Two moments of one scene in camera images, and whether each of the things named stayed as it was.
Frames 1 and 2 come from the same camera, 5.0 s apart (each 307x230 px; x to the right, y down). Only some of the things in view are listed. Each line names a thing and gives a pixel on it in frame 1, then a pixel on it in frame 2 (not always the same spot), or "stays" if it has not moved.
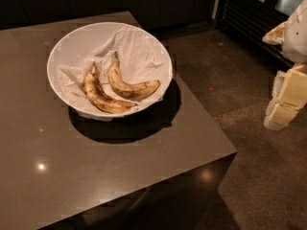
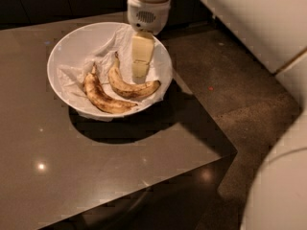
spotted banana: x=126 y=90 stays
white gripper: x=296 y=37 -> x=148 y=15
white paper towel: x=142 y=57 stays
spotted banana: x=96 y=93 stays
